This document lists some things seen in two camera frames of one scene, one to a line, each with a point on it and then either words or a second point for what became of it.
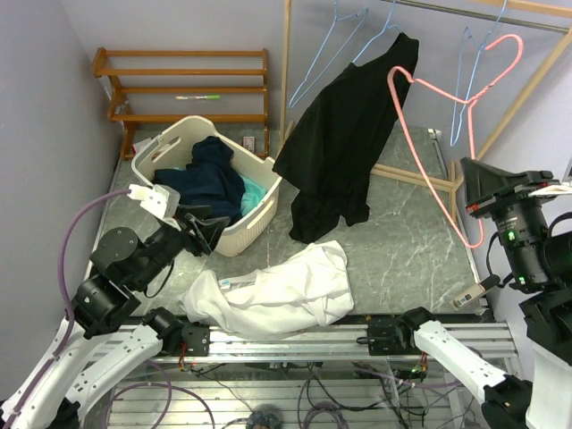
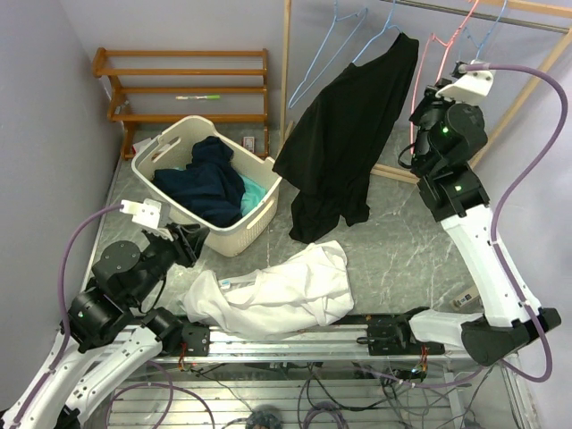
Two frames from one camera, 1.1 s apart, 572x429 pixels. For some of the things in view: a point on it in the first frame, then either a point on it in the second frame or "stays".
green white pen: [203, 96] stays
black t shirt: [327, 155] stays
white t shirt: [307, 290] stays
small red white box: [248, 143] stays
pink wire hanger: [469, 103] -> [423, 65]
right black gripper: [483, 183] -> [431, 99]
